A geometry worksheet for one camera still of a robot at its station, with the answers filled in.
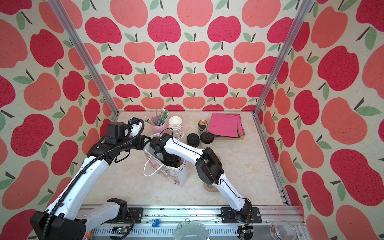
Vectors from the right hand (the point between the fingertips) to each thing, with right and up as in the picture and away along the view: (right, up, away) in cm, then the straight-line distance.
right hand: (174, 167), depth 86 cm
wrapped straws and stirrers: (-9, +29, +8) cm, 31 cm away
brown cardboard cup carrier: (+20, -9, -8) cm, 23 cm away
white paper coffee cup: (+19, +12, +6) cm, 23 cm away
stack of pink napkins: (+36, +25, +22) cm, 49 cm away
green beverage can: (+17, +25, +14) cm, 33 cm away
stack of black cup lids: (+11, +15, +12) cm, 22 cm away
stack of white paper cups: (0, +26, +11) cm, 29 cm away
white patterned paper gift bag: (+4, +2, -19) cm, 19 cm away
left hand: (-10, +18, -11) cm, 23 cm away
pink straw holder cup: (-9, +22, +9) cm, 25 cm away
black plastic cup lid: (+20, +17, +6) cm, 27 cm away
